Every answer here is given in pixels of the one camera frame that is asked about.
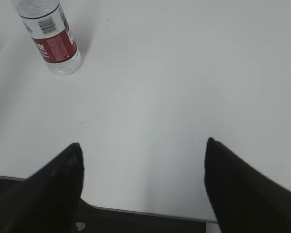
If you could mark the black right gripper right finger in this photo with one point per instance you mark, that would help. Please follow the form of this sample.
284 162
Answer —
243 199

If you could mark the Nongfu Spring water bottle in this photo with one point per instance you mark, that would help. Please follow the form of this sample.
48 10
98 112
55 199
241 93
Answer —
47 25

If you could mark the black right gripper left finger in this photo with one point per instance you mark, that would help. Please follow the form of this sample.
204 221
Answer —
47 201

